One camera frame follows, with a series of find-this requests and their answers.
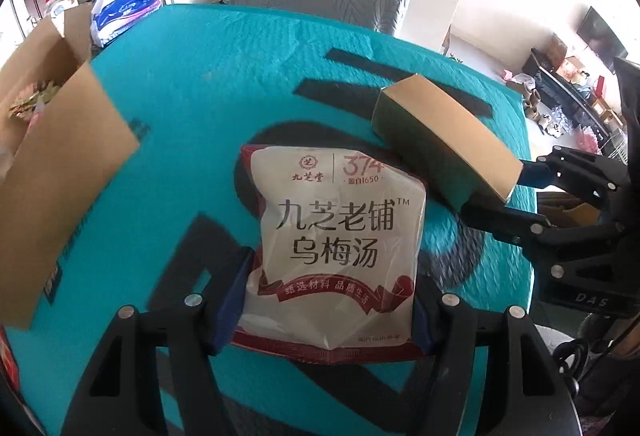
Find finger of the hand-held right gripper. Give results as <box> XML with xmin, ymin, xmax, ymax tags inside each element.
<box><xmin>460</xmin><ymin>199</ymin><xmax>626</xmax><ymax>267</ymax></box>
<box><xmin>520</xmin><ymin>147</ymin><xmax>628</xmax><ymax>202</ymax></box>

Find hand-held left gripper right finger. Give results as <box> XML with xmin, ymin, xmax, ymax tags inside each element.
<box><xmin>413</xmin><ymin>293</ymin><xmax>583</xmax><ymax>436</ymax></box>

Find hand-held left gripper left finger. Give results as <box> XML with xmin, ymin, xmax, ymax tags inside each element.
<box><xmin>60</xmin><ymin>246</ymin><xmax>256</xmax><ymax>436</ymax></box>

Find small tan carton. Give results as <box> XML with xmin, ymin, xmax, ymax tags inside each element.
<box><xmin>371</xmin><ymin>74</ymin><xmax>523</xmax><ymax>217</ymax></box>

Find white pouch with red trim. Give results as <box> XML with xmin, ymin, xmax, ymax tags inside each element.
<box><xmin>232</xmin><ymin>143</ymin><xmax>428</xmax><ymax>364</ymax></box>

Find cardboard box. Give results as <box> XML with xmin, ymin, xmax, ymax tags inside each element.
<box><xmin>0</xmin><ymin>4</ymin><xmax>141</xmax><ymax>329</ymax></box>

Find nut snack packet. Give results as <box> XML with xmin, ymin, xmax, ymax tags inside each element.
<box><xmin>7</xmin><ymin>79</ymin><xmax>63</xmax><ymax>122</ymax></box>

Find flat cardboard sheet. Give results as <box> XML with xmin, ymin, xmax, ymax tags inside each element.
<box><xmin>542</xmin><ymin>193</ymin><xmax>601</xmax><ymax>228</ymax></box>

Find brown boots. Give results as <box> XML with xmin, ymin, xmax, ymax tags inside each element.
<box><xmin>525</xmin><ymin>89</ymin><xmax>545</xmax><ymax>118</ymax></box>

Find black television stand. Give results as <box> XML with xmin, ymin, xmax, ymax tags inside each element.
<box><xmin>522</xmin><ymin>47</ymin><xmax>631</xmax><ymax>152</ymax></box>

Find black television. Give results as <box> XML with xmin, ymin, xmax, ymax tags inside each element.
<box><xmin>577</xmin><ymin>6</ymin><xmax>628</xmax><ymax>62</ymax></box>

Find teal foam mat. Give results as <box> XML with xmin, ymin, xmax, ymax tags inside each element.
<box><xmin>0</xmin><ymin>4</ymin><xmax>538</xmax><ymax>436</ymax></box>

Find small red sachet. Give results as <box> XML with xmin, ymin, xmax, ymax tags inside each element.
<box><xmin>0</xmin><ymin>331</ymin><xmax>20</xmax><ymax>397</ymax></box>

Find blue white tissue pack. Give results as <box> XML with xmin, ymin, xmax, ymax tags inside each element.
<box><xmin>92</xmin><ymin>0</ymin><xmax>161</xmax><ymax>47</ymax></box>

